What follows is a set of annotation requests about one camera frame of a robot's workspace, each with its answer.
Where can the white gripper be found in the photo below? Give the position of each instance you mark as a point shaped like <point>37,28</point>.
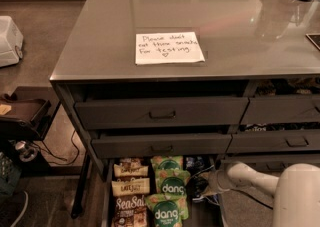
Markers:
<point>218,179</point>

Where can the shoe with white sole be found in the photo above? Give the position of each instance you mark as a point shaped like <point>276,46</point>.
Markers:
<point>13,208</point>

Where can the green dang bag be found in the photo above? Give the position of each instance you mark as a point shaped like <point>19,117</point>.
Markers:
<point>168,210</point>
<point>167,162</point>
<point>172,181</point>

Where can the green dang bag back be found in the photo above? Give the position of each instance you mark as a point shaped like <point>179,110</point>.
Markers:
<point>167,162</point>

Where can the brown sea salt snack bag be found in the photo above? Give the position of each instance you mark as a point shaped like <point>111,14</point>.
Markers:
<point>130,211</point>

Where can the white handwritten paper note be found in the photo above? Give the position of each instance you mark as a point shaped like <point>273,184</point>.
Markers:
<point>165,48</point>

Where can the blue kettle chip bag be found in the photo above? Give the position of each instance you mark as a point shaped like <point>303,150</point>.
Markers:
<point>199,182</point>

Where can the cream snack bag back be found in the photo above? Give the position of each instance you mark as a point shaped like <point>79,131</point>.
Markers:
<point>121,171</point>

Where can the dark grey drawer cabinet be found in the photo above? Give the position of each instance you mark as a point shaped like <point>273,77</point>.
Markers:
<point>252,48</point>

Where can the green dang bag front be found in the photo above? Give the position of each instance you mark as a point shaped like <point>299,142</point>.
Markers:
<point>168,210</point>

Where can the green plastic crate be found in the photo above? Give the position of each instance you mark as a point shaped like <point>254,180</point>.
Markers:
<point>9,175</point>

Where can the open bottom left drawer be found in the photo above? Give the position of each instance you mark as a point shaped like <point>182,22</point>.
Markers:
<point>202,214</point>

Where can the black tray cart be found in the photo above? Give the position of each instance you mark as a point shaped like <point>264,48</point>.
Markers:
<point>22,118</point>

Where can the white appliance on floor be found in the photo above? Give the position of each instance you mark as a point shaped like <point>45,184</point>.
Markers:
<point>11,42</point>

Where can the middle left drawer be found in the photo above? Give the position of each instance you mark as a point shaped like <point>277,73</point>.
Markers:
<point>160,145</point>

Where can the top left drawer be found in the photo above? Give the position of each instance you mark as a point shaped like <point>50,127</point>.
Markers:
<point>160,112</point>

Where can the green dang bag middle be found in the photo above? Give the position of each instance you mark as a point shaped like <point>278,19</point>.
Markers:
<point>172,181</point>

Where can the middle right drawer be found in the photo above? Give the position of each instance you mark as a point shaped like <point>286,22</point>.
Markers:
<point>275,141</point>

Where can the top right drawer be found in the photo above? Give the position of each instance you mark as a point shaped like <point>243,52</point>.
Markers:
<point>282,109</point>

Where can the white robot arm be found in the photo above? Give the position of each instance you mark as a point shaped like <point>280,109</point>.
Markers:
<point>296,191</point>

